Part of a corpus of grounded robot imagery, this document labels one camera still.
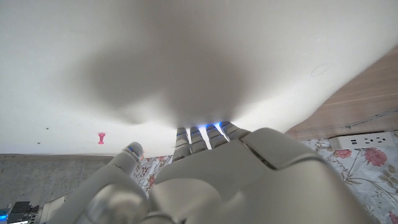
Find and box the cream foam board mat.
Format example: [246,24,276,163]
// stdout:
[0,0,398,158]

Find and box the floral backdrop cloth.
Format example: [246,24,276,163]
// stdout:
[132,130,398,224]

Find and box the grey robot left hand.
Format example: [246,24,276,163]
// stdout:
[46,121,377,224]

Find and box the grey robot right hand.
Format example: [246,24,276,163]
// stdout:
[40,194,68,224]

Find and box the white power strip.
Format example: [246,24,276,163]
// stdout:
[328,131,396,151]

